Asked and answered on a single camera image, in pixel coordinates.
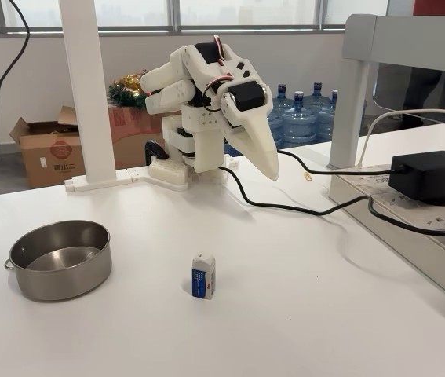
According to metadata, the round metal bowl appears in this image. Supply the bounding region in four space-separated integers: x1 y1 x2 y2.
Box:
4 219 112 302

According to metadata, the black power adapter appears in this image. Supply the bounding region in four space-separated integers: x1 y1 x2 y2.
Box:
388 150 445 207

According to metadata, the white camera stand post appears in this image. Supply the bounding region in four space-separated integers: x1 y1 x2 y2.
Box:
57 0 141 193

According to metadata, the grey monitor riser shelf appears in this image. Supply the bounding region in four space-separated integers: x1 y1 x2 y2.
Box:
327 13 445 170

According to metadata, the open brown cardboard box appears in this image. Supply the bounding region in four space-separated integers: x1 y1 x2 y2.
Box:
9 104 88 189

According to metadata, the green tinsel wreath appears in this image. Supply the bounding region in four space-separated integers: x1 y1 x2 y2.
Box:
108 69 149 110

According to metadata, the white cable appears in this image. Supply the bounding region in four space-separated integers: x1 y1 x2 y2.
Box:
356 108 445 169

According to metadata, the black table clamp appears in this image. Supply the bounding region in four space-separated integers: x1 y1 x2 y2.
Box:
144 139 168 162

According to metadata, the small white and blue box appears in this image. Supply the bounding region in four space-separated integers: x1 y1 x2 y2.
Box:
190 253 217 300

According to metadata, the black adapter cable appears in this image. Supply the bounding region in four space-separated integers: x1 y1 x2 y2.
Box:
275 148 406 176

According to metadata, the white power strip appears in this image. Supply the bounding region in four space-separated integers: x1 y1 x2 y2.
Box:
330 163 445 311

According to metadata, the red black servo wire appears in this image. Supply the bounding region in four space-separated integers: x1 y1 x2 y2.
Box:
201 35 243 115

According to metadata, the black plug cable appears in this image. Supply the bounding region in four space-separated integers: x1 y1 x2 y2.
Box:
220 165 445 237

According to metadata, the person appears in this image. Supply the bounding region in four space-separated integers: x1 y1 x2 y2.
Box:
401 0 445 129

